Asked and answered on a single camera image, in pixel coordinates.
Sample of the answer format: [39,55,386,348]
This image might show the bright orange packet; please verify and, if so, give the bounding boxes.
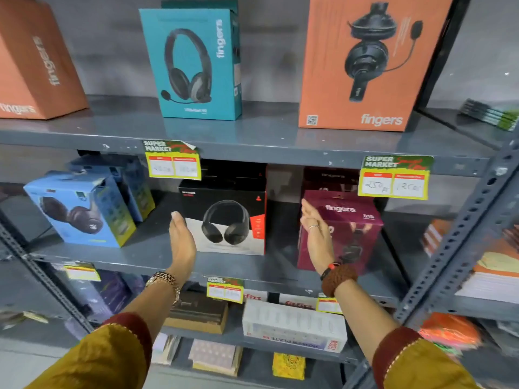
[418,312,482,355]

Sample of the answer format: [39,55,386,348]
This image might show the teal headset box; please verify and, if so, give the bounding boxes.
[139,8,242,121]

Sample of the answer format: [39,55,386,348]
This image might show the stack of dark green books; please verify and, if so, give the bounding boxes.
[460,99,519,132]

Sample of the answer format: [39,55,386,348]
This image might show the large orange headset box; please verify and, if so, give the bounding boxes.
[298,0,455,132]

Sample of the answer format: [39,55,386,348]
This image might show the person's right hand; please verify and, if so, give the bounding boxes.
[300,198,335,276]

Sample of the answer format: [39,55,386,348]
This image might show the dark maroon box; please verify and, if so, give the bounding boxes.
[302,166,362,196]

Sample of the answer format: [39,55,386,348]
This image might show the plain black box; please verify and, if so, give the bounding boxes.
[200,159,268,192]

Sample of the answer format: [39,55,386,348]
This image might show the mustard right sleeve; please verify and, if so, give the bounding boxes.
[371,327,481,389]

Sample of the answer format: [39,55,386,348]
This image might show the gold wristwatch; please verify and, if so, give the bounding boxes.
[145,271,181,305]

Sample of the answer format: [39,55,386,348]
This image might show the person's left hand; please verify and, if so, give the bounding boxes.
[167,211,198,282]

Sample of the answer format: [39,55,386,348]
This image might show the person's right forearm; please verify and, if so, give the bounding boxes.
[332,279,403,363]

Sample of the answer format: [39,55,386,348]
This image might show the pink beige flat box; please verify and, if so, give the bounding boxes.
[188,339,243,377]

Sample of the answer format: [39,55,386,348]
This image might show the plain orange product box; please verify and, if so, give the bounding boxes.
[0,0,89,120]

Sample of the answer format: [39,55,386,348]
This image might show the white flat packet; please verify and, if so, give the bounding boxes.
[151,332,181,366]

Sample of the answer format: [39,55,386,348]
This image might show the maroon headphone box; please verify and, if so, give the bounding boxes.
[297,190,384,276]

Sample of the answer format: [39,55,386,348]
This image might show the dark metal shelf rack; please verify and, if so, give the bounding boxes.
[413,0,519,389]

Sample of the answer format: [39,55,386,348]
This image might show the orange covered book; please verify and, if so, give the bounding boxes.
[421,218,453,256]

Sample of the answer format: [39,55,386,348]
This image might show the dark teal box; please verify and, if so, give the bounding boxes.
[161,0,239,12]

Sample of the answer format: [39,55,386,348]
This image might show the black and white headphone box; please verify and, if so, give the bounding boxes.
[178,180,267,256]

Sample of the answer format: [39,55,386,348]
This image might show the grey metal shelf rack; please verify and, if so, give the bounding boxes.
[0,95,519,389]

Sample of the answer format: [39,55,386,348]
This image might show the mustard sleeve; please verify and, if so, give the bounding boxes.
[25,312,153,389]
[371,327,481,389]

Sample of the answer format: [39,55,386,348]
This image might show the yellow patterned box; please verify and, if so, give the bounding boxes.
[272,353,306,381]

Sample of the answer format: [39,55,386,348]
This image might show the light blue headphone box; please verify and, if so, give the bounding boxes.
[23,170,138,249]

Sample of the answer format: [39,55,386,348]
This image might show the yellow green price label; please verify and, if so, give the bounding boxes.
[206,276,245,304]
[62,261,101,282]
[358,155,435,201]
[142,139,202,181]
[316,293,344,315]

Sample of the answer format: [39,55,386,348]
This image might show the brown bead bracelet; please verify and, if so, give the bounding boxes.
[321,264,358,297]

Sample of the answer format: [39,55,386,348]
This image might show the brown cardboard box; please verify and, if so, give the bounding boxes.
[164,290,229,335]

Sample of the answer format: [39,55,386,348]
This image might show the long white product box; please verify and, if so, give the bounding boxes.
[242,299,348,354]

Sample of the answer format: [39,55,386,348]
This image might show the person's left forearm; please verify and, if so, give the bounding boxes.
[121,275,191,333]

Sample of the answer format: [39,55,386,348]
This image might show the stack of orange white notebooks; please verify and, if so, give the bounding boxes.
[455,229,519,305]

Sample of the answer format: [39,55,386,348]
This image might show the mustard left sleeve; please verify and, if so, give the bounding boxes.
[25,312,153,389]

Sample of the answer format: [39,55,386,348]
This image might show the purple product box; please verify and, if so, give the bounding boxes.
[86,271,135,321]

